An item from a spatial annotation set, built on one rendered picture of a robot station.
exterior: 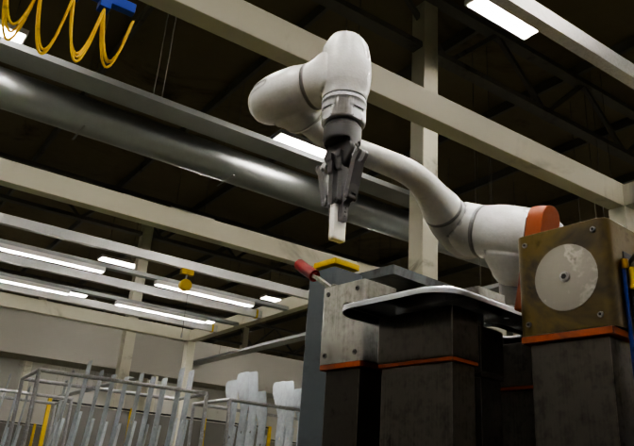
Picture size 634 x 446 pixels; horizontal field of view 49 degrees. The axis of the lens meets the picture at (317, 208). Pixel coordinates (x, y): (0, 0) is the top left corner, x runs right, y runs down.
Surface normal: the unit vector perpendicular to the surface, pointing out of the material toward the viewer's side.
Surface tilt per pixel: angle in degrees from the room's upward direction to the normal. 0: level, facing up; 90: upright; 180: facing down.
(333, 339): 90
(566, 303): 90
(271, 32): 90
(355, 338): 90
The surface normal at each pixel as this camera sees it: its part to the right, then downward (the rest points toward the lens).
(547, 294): -0.75, -0.30
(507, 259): -0.62, 0.39
